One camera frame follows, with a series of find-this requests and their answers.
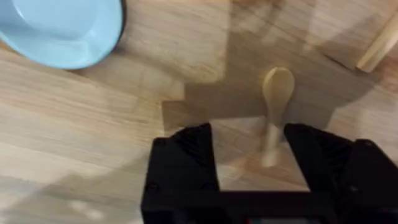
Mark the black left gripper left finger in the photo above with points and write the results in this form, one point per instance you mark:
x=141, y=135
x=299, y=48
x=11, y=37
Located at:
x=183, y=165

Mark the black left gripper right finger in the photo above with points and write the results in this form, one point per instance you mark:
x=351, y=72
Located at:
x=351, y=174

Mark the light blue plate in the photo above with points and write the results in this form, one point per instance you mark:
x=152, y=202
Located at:
x=62, y=31

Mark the wooden spoon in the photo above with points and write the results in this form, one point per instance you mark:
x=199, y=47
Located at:
x=277, y=93

